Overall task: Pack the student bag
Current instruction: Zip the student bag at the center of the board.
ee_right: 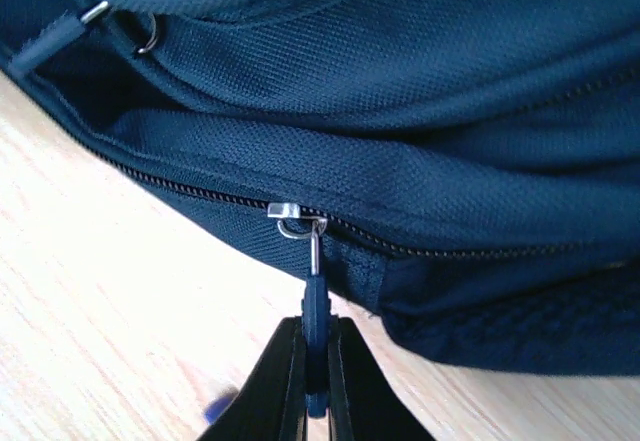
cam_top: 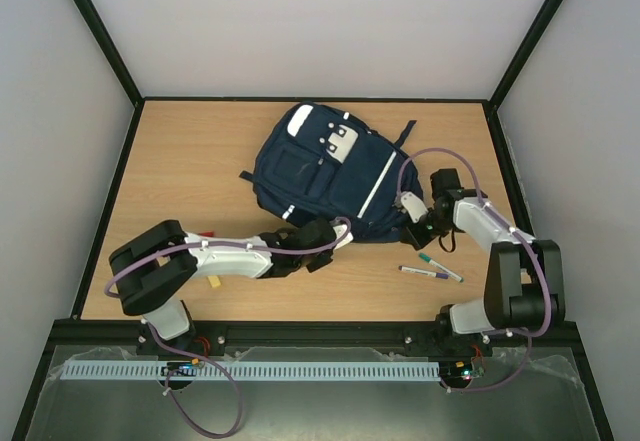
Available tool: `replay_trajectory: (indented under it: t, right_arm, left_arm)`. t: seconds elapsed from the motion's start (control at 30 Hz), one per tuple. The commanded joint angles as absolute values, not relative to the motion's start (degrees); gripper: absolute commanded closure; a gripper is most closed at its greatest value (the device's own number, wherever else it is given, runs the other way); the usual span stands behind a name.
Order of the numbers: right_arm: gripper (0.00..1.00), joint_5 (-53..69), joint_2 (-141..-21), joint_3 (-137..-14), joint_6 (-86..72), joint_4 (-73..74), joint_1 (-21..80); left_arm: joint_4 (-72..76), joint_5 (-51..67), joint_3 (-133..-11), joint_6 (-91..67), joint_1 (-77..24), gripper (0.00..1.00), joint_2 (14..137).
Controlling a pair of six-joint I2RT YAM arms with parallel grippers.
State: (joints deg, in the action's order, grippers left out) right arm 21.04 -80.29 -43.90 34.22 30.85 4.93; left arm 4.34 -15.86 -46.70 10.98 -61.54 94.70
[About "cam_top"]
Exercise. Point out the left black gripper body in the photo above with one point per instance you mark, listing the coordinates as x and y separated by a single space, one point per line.
314 267

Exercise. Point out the light blue slotted cable duct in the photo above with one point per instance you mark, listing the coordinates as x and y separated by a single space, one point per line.
107 370

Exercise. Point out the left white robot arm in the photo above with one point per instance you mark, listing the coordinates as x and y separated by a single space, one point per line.
149 270

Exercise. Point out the black aluminium frame rail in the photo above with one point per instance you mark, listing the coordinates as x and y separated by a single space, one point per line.
276 334

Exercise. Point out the yellow highlighter marker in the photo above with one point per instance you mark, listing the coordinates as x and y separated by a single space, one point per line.
214 281

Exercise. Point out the navy blue student backpack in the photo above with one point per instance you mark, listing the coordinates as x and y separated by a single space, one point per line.
322 162

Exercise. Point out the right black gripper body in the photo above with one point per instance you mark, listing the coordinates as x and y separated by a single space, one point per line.
417 234

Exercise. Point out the green marker pen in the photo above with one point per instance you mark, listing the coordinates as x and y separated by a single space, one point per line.
450 273

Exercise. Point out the purple marker pen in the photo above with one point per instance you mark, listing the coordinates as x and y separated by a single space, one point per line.
419 271

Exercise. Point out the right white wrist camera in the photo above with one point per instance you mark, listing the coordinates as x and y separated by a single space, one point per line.
412 205

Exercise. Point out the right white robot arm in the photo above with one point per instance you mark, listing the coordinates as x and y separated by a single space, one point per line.
523 291

